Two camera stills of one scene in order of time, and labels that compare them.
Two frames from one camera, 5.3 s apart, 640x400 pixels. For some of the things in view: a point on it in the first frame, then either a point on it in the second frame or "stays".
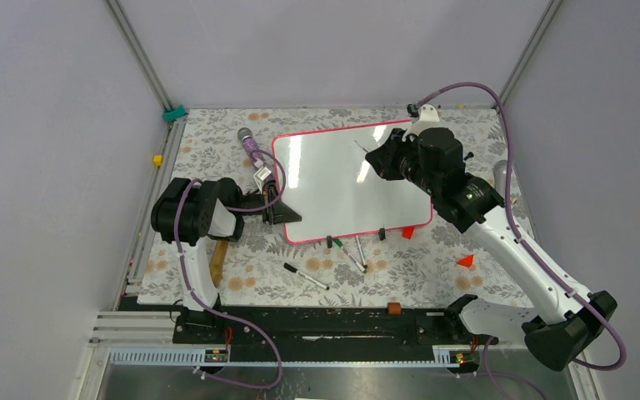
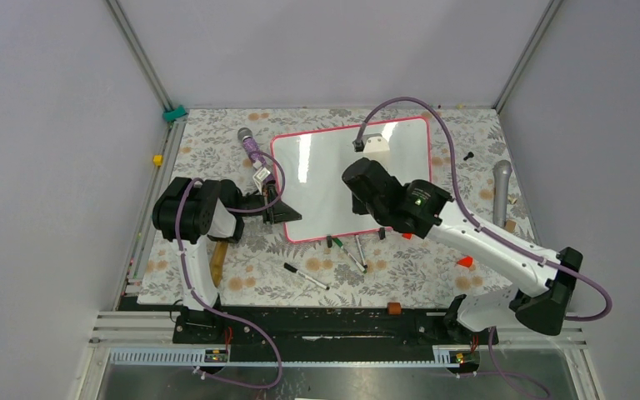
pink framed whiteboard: [330, 186] stays
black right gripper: [383, 158] -> [357, 207]
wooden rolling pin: [217, 262] stays
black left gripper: [279, 212] stays
